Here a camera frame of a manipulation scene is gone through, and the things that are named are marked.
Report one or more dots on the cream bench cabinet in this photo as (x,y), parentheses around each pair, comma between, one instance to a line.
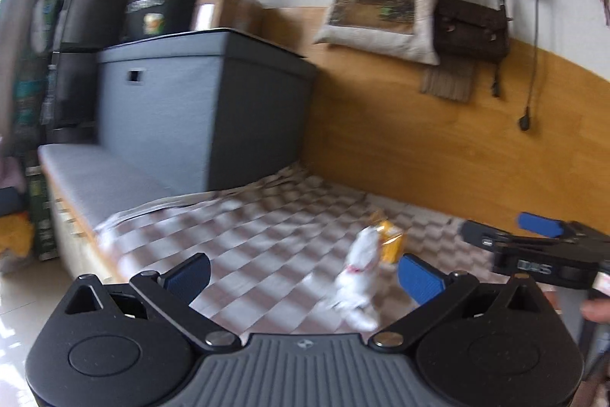
(81,240)

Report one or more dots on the brown cardboard box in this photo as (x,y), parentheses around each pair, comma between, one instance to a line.
(228,9)

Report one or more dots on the golden yellow wrapper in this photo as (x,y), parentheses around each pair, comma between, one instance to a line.
(391,245)

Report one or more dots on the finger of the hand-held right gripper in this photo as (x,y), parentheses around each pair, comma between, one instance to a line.
(481,233)
(538,223)

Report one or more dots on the grey brown curtain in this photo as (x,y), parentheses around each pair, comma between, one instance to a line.
(28,16)

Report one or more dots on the wooden back panel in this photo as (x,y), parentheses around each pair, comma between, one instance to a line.
(429,149)

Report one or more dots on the person's right hand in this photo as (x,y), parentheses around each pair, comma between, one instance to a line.
(598,310)

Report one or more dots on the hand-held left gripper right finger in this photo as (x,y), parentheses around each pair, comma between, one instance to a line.
(419,280)

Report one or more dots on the green cardboard box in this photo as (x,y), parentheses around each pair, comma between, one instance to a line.
(42,216)

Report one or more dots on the pink bag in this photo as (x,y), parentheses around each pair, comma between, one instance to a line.
(9,173)

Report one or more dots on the dark grey bin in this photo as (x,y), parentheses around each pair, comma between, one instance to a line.
(9,202)

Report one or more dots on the grey fabric storage box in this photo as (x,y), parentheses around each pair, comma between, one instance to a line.
(190,111)

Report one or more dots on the black drawer tower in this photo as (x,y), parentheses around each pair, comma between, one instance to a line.
(95,6)

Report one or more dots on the checked brown white cloth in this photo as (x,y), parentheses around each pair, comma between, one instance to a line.
(267,235)

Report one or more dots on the brown fringed cloth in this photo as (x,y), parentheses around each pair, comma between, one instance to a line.
(450,80)

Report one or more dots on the black metal shelf rack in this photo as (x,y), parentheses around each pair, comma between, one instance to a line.
(35,68)

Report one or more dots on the yellow cloth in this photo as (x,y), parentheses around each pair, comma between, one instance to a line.
(14,235)

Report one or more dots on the grey bench cushion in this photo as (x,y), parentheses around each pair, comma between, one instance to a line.
(95,178)

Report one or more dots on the black box with flower print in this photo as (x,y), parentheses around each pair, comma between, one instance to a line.
(157,13)

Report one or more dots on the dark brown satchel bag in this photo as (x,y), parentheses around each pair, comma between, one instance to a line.
(472,30)

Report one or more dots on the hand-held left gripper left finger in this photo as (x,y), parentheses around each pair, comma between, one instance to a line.
(188,282)

